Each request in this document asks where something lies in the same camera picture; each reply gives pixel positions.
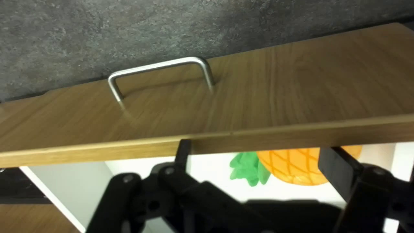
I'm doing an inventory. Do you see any wooden drawer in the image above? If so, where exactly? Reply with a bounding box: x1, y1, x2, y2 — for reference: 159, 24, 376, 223
0, 22, 414, 233

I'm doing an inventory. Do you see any wooden base cabinet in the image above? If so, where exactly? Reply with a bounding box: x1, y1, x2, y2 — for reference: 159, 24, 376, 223
0, 202, 83, 233

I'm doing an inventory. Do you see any orange pineapple plushy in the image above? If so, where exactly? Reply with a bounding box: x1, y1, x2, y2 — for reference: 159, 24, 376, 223
229, 145, 363, 188

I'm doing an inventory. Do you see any metal drawer handle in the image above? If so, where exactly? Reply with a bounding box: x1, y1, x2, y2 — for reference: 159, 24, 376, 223
106, 56, 216, 112

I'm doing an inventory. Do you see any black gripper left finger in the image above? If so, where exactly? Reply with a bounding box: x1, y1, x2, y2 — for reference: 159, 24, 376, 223
85, 139, 243, 233

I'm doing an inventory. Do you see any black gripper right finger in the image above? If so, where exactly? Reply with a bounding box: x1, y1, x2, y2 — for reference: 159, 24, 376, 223
318, 147, 414, 233

